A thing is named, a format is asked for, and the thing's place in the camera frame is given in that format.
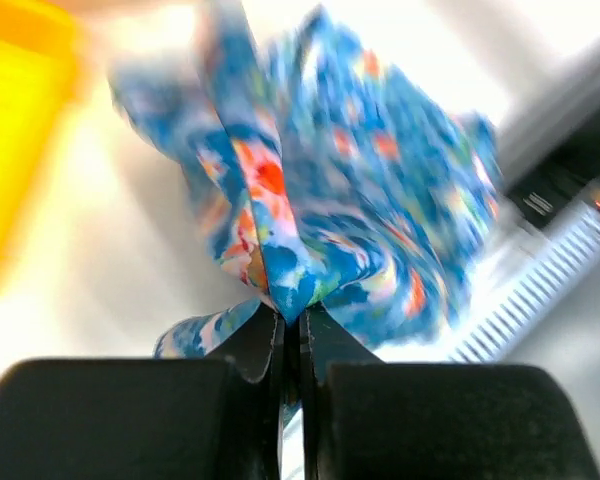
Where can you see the blue floral skirt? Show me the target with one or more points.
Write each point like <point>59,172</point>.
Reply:
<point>319,176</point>

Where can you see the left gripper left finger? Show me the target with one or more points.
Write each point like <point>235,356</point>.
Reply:
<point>217,417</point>

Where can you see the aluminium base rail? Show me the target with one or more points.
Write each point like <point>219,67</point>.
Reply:
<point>549,240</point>

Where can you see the yellow plastic tray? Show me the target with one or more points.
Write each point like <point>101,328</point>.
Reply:
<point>38,71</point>

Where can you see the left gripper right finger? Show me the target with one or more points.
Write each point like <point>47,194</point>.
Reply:
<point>367,419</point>

